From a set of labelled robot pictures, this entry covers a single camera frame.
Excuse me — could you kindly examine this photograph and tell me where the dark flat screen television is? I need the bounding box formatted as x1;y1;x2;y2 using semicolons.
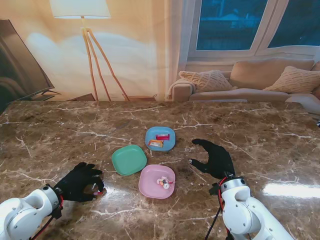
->
0;18;62;111

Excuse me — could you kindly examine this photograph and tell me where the pink square plastic dish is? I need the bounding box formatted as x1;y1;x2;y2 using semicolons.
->
138;164;176;200

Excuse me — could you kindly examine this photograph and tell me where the pink bow candy cluster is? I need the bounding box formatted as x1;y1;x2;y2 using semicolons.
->
156;176;175;190

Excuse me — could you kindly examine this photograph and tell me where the red black right arm cable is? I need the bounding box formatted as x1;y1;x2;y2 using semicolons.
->
204;178;232;240

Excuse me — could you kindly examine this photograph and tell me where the green square plastic dish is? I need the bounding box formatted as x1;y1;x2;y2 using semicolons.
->
111;144;148;177

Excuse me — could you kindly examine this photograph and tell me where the wooden tripod floor lamp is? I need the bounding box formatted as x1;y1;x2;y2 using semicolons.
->
49;0;131;102

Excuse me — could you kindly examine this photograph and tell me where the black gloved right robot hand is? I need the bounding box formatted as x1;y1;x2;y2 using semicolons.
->
187;138;236;180

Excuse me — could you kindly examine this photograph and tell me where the sheer cream curtain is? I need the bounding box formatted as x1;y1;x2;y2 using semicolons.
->
156;0;201;101

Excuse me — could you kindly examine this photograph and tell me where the red black left arm cable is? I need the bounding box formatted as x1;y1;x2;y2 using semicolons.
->
29;188;64;240

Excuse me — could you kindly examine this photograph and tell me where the blue square plastic dish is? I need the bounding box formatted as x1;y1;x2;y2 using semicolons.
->
145;126;177;153

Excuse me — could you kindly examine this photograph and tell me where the beige sofa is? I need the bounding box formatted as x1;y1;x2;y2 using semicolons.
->
167;56;320;115

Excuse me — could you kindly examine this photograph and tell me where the red black arm cable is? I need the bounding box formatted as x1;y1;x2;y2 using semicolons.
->
29;188;64;240
204;178;232;240

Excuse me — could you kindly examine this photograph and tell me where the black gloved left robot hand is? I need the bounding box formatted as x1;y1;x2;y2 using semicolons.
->
53;162;105;203

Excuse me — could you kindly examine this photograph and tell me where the orange candy bar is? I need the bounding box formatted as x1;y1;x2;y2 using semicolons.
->
147;139;165;148

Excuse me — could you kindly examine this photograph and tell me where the white framed window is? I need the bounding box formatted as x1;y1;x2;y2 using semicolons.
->
187;0;320;60

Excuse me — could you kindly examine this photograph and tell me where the cream knitted cushion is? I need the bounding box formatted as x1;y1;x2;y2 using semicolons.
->
262;65;320;94
178;69;238;92

